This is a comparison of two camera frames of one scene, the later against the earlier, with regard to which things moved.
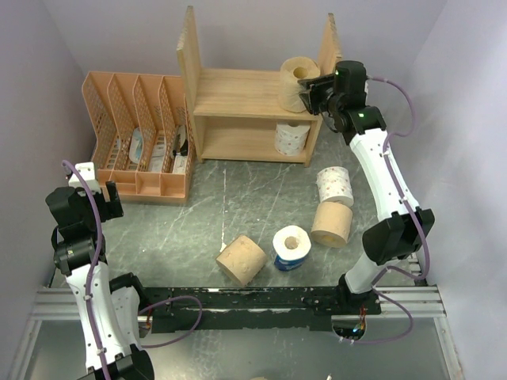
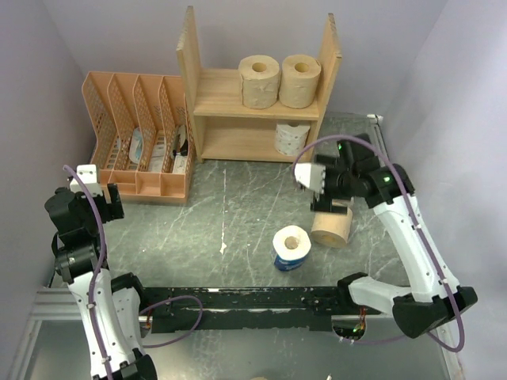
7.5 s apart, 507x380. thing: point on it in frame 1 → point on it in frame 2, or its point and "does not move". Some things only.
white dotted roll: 290,140 does not move
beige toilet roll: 293,70 does not move
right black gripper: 311,98 → 333,165
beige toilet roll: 241,260 → 259,76
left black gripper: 109,209 does not move
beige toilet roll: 332,224 does not move
